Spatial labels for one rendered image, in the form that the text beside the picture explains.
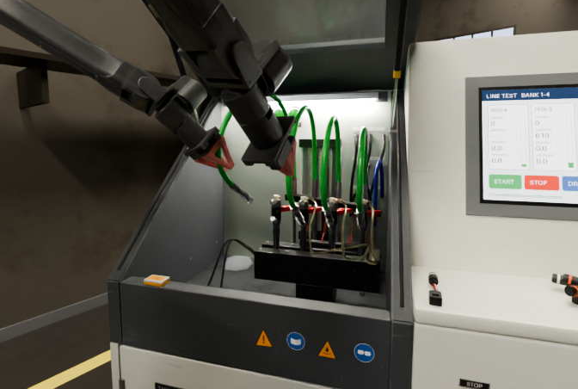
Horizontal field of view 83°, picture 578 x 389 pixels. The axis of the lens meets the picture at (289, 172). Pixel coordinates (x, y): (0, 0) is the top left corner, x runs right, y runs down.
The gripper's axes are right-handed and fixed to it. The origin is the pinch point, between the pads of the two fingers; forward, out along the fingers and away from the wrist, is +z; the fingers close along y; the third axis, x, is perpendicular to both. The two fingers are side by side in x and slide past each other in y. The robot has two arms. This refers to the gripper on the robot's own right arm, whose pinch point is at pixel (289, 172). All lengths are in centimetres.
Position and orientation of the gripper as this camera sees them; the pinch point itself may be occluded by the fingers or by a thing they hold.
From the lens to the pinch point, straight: 60.4
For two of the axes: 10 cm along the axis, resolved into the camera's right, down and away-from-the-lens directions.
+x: -8.6, -0.3, 5.1
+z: 3.8, 6.3, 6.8
